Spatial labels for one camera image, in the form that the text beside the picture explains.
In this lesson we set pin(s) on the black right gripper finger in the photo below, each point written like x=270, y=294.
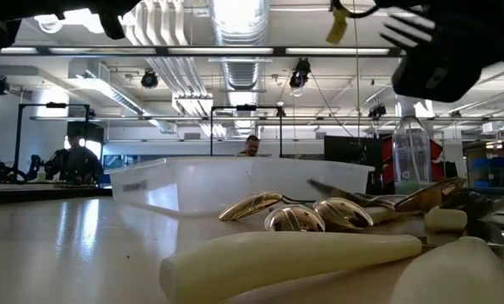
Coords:
x=437, y=76

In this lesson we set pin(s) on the black fork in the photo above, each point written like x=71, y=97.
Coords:
x=403, y=31

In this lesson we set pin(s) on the clear plastic compartment tray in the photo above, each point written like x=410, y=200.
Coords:
x=234, y=181

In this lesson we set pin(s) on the black horizontal rig beam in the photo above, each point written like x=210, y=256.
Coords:
x=108, y=50

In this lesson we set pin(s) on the clear spray bottle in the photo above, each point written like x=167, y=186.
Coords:
x=412, y=156

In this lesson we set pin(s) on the blue bin shelving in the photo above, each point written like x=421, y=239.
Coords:
x=494, y=164

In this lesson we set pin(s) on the large black monitor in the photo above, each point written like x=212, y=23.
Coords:
x=348, y=148

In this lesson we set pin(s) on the small black monitor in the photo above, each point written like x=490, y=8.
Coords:
x=87, y=128

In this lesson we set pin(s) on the person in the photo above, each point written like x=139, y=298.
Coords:
x=249, y=145
x=76, y=162

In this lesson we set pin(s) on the black distant robot arms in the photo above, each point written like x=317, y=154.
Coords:
x=2, y=169

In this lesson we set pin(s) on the black rectangular gantry frame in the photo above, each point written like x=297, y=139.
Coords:
x=32, y=105
x=245, y=107

